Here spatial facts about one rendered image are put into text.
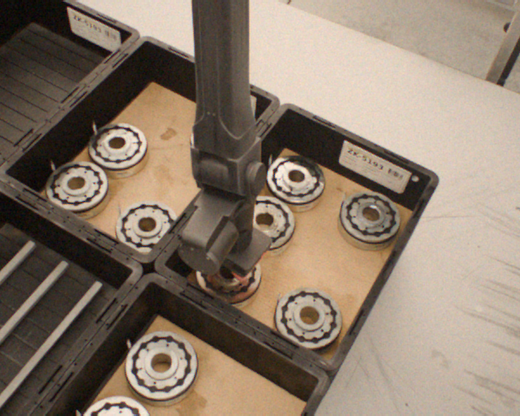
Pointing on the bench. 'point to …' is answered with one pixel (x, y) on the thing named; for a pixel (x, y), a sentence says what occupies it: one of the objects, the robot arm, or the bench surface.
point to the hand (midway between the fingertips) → (230, 267)
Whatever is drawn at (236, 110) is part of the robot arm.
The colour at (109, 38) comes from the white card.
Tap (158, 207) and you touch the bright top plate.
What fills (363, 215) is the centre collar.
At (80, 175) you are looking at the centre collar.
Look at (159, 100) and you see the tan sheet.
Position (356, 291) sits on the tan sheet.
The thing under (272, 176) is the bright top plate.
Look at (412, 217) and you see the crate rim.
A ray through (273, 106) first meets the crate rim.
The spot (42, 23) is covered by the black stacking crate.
